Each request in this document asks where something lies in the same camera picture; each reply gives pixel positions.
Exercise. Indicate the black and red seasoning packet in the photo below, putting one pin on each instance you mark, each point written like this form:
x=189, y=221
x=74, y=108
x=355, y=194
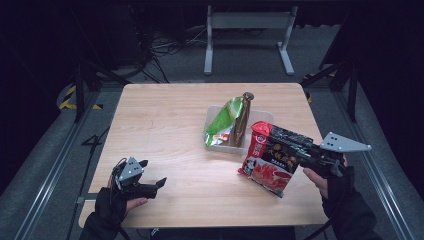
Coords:
x=270, y=166

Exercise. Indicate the translucent plastic container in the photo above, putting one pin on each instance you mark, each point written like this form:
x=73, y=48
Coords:
x=260, y=116

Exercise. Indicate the green snack packet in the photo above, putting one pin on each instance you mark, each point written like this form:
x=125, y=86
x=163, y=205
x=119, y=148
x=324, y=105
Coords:
x=223, y=121

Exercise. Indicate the yellow and black floor tape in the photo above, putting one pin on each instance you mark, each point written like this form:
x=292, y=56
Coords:
x=70, y=100

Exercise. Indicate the white metal stand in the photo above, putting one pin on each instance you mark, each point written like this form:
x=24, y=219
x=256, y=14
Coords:
x=248, y=21

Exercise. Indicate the gold brown foil packet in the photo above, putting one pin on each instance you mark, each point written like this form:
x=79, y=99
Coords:
x=242, y=123

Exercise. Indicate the person's left hand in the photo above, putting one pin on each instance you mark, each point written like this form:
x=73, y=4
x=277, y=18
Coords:
x=115, y=203

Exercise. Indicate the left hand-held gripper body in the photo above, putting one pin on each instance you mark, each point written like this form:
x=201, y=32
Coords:
x=131, y=173

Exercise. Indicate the black metal stand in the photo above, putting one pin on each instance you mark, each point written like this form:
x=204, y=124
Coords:
x=350, y=83
x=81, y=86

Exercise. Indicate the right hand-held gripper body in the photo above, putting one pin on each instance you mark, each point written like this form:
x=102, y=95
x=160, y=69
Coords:
x=336, y=144

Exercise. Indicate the person's right hand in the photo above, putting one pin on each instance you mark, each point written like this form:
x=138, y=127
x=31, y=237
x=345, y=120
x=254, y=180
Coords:
x=333, y=186

